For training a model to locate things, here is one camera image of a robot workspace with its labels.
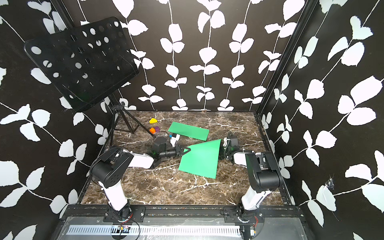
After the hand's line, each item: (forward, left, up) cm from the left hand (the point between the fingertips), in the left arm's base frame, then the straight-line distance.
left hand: (191, 149), depth 86 cm
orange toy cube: (+21, +28, -9) cm, 36 cm away
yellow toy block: (+32, +29, -11) cm, 45 cm away
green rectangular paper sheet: (+21, -1, -11) cm, 24 cm away
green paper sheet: (-7, -6, -1) cm, 9 cm away
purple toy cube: (+23, +25, -10) cm, 35 cm away
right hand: (+6, -12, -6) cm, 15 cm away
